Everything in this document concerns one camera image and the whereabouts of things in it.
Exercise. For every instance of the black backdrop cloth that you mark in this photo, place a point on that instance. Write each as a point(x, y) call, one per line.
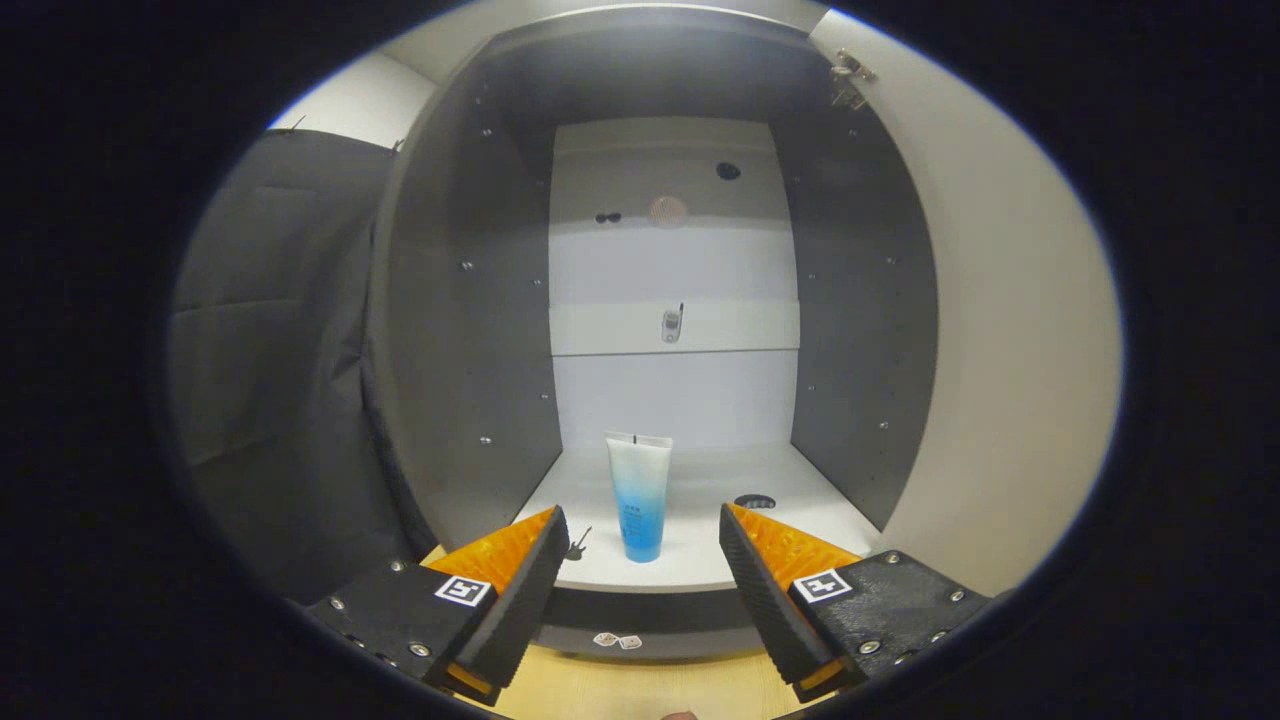
point(270, 400)

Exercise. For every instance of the blue white squeeze tube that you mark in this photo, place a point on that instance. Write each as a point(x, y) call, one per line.
point(640, 500)

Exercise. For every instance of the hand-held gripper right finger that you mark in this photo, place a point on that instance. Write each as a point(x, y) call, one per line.
point(765, 600)

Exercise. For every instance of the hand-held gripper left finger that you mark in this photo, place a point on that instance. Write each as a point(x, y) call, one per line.
point(525, 600)

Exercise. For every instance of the dark grey cabinet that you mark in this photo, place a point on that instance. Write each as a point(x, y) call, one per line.
point(470, 350)

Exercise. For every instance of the metal door hinge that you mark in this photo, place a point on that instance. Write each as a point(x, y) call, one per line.
point(850, 75)

